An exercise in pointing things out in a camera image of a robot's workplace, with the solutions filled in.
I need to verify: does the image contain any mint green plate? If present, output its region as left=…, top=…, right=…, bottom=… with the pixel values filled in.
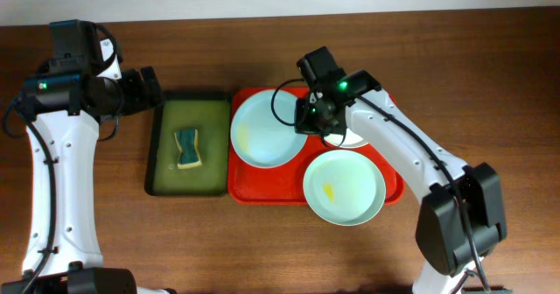
left=303, top=150, right=386, bottom=227

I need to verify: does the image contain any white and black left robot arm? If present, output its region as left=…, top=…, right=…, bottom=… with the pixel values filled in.
left=1, top=66, right=161, bottom=293

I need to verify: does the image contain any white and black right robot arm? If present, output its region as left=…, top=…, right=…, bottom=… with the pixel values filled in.
left=300, top=68, right=508, bottom=293

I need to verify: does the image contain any light blue plate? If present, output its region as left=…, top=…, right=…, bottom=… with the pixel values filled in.
left=230, top=89, right=307, bottom=169

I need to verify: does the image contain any green and yellow sponge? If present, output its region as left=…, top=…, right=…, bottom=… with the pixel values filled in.
left=174, top=128, right=202, bottom=170

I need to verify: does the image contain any red plastic tray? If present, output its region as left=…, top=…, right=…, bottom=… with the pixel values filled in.
left=227, top=87, right=406, bottom=206

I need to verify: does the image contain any dark green tray with water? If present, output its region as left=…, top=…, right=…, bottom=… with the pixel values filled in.
left=144, top=91, right=231, bottom=197

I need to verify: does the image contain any white plate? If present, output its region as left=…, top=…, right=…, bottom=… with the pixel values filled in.
left=325, top=129, right=368, bottom=149

